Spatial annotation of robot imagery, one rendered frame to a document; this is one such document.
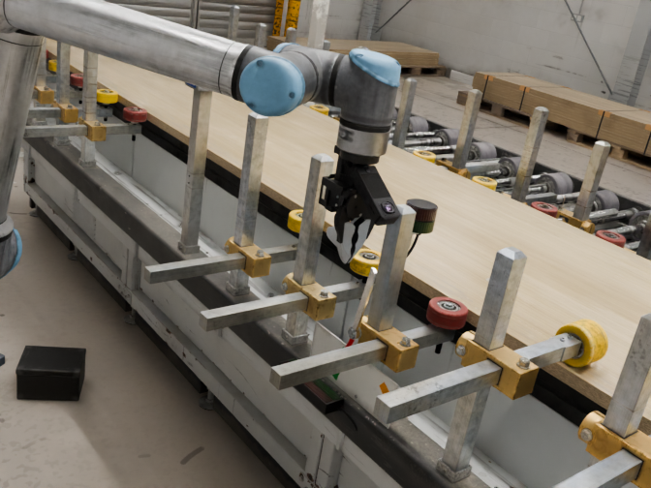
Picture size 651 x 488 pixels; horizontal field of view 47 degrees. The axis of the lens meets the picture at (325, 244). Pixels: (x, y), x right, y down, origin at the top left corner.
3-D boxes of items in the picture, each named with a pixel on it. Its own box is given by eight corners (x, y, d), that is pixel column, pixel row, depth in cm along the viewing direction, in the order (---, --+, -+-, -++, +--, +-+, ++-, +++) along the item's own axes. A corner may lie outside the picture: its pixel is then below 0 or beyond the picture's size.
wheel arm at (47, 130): (11, 140, 231) (11, 127, 230) (7, 137, 234) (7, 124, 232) (140, 136, 258) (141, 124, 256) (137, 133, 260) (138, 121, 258)
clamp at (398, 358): (395, 374, 139) (400, 350, 137) (351, 339, 148) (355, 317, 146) (417, 367, 142) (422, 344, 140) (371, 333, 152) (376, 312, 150)
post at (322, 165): (290, 360, 168) (322, 157, 150) (281, 352, 170) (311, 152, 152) (302, 356, 170) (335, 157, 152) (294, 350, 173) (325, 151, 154)
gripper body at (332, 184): (348, 202, 141) (358, 141, 137) (377, 219, 135) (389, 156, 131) (316, 206, 137) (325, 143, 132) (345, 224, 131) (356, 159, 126)
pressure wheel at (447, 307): (437, 366, 148) (449, 316, 144) (410, 347, 154) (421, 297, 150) (464, 357, 153) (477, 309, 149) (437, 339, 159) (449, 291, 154)
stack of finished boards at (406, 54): (438, 66, 1027) (441, 53, 1021) (303, 63, 872) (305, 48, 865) (399, 53, 1078) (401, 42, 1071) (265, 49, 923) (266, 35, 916)
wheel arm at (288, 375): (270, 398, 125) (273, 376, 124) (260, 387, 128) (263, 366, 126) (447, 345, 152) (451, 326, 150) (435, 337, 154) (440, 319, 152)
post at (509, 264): (448, 498, 133) (514, 255, 115) (434, 485, 135) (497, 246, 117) (461, 491, 135) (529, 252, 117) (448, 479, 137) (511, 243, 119)
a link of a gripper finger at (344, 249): (330, 253, 141) (338, 207, 138) (350, 265, 137) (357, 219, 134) (317, 255, 140) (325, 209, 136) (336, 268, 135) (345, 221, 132)
